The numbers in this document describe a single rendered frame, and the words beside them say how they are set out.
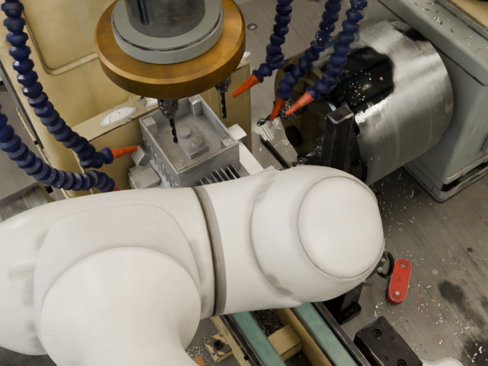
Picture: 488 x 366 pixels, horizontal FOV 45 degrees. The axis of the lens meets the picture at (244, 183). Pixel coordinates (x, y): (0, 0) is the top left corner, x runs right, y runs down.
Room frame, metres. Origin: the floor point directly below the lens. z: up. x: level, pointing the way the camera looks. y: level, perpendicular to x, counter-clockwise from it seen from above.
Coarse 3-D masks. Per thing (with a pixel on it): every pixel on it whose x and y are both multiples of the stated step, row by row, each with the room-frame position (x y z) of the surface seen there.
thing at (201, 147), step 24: (192, 96) 0.62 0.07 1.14; (144, 120) 0.57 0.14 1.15; (168, 120) 0.60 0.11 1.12; (192, 120) 0.60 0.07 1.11; (216, 120) 0.57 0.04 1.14; (168, 144) 0.55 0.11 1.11; (192, 144) 0.53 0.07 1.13; (216, 144) 0.55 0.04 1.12; (168, 168) 0.50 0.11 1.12; (192, 168) 0.48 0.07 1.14; (216, 168) 0.50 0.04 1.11
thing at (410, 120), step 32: (384, 32) 0.72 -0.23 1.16; (416, 32) 0.72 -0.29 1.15; (288, 64) 0.70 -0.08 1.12; (320, 64) 0.65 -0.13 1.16; (352, 64) 0.65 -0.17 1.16; (384, 64) 0.65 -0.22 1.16; (416, 64) 0.65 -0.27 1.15; (320, 96) 0.62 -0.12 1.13; (352, 96) 0.59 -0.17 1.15; (384, 96) 0.60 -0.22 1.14; (416, 96) 0.61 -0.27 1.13; (448, 96) 0.64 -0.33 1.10; (288, 128) 0.67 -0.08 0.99; (320, 128) 0.61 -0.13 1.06; (352, 128) 0.56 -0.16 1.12; (384, 128) 0.56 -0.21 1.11; (416, 128) 0.58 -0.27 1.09; (352, 160) 0.53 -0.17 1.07; (384, 160) 0.54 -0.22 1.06
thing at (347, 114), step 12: (348, 108) 0.48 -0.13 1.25; (336, 120) 0.47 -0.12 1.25; (348, 120) 0.47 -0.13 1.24; (336, 132) 0.46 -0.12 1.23; (348, 132) 0.47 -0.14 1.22; (324, 144) 0.47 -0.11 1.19; (336, 144) 0.46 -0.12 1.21; (348, 144) 0.48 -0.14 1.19; (324, 156) 0.47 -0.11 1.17; (336, 156) 0.47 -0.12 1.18; (336, 168) 0.47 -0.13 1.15
